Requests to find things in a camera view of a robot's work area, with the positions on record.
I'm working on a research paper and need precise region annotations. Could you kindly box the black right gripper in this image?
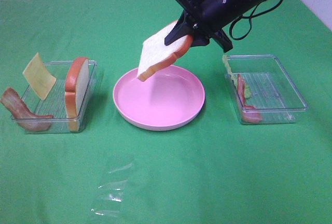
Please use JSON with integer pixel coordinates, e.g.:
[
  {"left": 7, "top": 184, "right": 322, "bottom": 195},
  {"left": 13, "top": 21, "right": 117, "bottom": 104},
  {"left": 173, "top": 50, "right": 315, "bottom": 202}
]
[{"left": 164, "top": 0, "right": 233, "bottom": 52}]

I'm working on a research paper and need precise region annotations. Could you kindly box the bread slice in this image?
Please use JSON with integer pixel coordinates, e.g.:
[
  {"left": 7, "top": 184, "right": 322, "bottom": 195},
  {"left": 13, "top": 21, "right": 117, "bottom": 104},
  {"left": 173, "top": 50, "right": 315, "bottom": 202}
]
[
  {"left": 64, "top": 57, "right": 89, "bottom": 119},
  {"left": 136, "top": 21, "right": 193, "bottom": 81}
]

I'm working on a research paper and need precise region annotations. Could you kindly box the green lettuce leaf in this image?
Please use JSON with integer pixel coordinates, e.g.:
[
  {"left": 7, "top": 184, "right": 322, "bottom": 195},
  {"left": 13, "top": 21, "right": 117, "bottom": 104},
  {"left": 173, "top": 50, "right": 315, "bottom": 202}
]
[{"left": 222, "top": 54, "right": 252, "bottom": 99}]

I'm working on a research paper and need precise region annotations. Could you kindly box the bacon strip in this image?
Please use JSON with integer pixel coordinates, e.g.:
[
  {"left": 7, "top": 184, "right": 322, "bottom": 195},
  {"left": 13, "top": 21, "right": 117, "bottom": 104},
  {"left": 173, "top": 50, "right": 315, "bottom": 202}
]
[
  {"left": 237, "top": 74, "right": 262, "bottom": 123},
  {"left": 1, "top": 87, "right": 53, "bottom": 132}
]

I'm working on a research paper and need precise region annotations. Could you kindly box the yellow cheese slice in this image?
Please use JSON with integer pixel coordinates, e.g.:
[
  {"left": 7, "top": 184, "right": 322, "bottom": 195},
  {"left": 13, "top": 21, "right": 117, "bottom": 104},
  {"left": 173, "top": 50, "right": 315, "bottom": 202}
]
[{"left": 22, "top": 52, "right": 57, "bottom": 101}]

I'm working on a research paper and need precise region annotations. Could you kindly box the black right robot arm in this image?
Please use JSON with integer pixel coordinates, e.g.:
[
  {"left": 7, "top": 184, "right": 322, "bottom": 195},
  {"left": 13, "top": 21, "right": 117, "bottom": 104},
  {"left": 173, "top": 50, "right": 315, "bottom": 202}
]
[{"left": 164, "top": 0, "right": 265, "bottom": 52}]

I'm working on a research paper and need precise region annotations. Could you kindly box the pink plate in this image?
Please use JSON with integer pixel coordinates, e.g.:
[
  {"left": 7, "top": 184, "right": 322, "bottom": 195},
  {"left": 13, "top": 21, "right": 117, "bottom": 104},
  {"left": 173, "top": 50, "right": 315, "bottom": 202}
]
[{"left": 113, "top": 65, "right": 205, "bottom": 131}]

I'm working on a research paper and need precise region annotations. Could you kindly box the clear right plastic container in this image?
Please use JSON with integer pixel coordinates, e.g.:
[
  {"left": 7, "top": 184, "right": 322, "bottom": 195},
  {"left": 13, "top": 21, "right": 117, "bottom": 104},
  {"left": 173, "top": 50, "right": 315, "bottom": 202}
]
[{"left": 225, "top": 54, "right": 308, "bottom": 124}]

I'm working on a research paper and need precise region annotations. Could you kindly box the clear plastic container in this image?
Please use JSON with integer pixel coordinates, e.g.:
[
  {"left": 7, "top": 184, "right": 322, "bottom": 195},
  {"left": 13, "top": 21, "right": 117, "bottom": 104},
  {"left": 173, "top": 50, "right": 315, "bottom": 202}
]
[
  {"left": 225, "top": 54, "right": 308, "bottom": 124},
  {"left": 11, "top": 60, "right": 98, "bottom": 134}
]

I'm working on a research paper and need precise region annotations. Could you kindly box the upright bread slice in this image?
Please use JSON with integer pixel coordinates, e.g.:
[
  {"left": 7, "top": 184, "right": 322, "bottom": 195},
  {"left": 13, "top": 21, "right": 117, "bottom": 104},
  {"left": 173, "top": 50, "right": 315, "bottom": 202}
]
[{"left": 64, "top": 57, "right": 89, "bottom": 119}]

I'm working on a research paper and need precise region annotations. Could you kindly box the green tablecloth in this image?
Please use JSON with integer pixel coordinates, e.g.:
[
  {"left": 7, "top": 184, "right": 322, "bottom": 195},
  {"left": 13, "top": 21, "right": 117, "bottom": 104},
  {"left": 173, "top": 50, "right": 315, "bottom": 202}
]
[{"left": 1, "top": 0, "right": 331, "bottom": 223}]

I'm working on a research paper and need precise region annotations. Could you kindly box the clear left plastic container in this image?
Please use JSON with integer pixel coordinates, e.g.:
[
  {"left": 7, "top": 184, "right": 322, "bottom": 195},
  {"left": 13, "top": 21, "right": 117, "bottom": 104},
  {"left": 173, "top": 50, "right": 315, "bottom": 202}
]
[{"left": 11, "top": 60, "right": 98, "bottom": 134}]

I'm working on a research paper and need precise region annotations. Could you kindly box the clear plastic wrap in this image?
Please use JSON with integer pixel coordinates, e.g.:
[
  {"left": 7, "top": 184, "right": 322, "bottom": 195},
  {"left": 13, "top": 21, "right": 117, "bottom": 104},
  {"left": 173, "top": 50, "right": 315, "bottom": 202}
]
[{"left": 89, "top": 153, "right": 134, "bottom": 223}]

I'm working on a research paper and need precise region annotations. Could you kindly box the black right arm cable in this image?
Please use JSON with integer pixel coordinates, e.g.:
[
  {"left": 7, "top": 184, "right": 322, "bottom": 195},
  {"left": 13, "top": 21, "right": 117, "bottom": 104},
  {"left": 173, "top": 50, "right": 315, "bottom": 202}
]
[{"left": 229, "top": 0, "right": 286, "bottom": 41}]

